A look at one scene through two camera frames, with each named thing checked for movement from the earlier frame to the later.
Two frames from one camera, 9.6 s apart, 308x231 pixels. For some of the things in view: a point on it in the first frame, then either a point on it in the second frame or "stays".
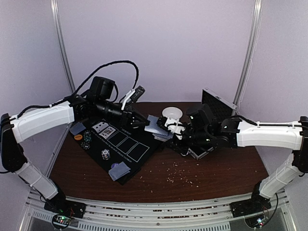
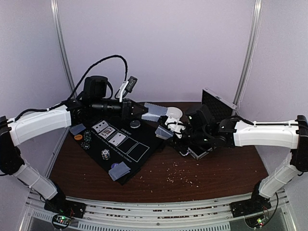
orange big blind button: x=78 y=137 stays
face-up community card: x=107 y=132 stays
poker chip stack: x=105 y=154 stays
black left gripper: x=127 y=117 → x=127 y=107
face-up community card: x=153 y=126 → x=117 y=139
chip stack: x=85 y=145 stays
